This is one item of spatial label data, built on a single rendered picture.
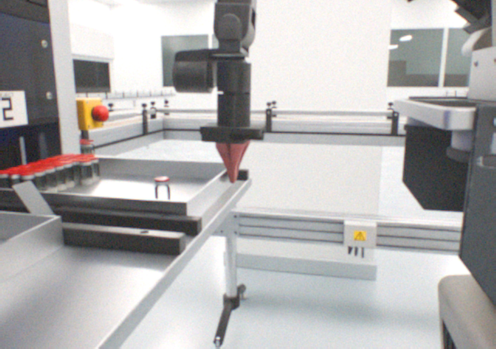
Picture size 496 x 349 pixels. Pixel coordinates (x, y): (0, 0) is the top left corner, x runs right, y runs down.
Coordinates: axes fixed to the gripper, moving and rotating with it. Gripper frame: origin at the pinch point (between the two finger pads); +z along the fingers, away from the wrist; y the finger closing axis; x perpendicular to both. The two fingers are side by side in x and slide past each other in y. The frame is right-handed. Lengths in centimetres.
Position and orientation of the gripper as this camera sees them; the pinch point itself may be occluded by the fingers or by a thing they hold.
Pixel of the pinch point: (232, 177)
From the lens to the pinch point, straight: 67.1
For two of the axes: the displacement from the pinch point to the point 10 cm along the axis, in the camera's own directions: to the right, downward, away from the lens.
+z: -0.2, 9.8, 2.1
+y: -9.8, -0.6, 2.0
